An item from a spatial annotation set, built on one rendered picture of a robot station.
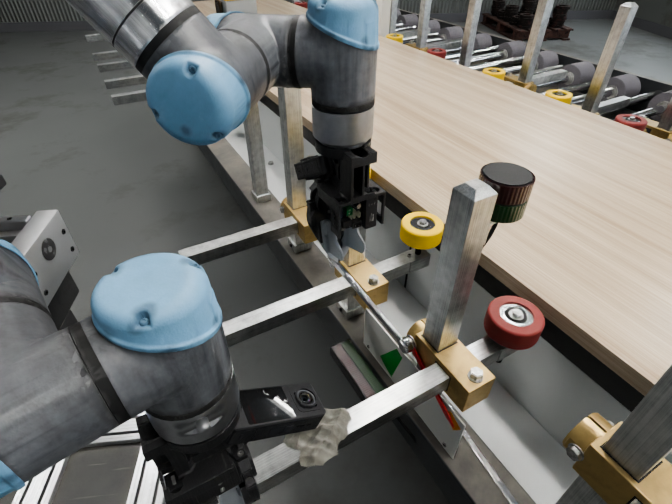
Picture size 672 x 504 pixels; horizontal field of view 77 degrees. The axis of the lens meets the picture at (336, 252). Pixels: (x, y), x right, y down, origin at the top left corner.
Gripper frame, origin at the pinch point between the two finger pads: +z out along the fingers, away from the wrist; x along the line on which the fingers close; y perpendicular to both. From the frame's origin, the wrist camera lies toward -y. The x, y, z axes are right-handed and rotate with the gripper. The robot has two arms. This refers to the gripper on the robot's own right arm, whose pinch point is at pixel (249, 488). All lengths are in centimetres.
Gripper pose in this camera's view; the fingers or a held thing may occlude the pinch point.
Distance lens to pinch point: 59.1
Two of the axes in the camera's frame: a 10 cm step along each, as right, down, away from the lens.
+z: 0.0, 7.7, 6.3
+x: 4.9, 5.5, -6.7
